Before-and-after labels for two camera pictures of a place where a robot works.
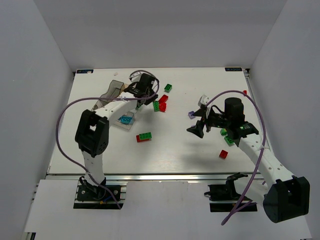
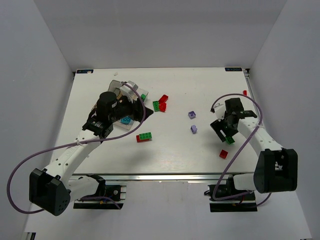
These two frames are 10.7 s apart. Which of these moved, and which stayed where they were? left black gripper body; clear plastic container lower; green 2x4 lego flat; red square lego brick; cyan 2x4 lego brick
Moved: left black gripper body
Stayed: green 2x4 lego flat; cyan 2x4 lego brick; red square lego brick; clear plastic container lower
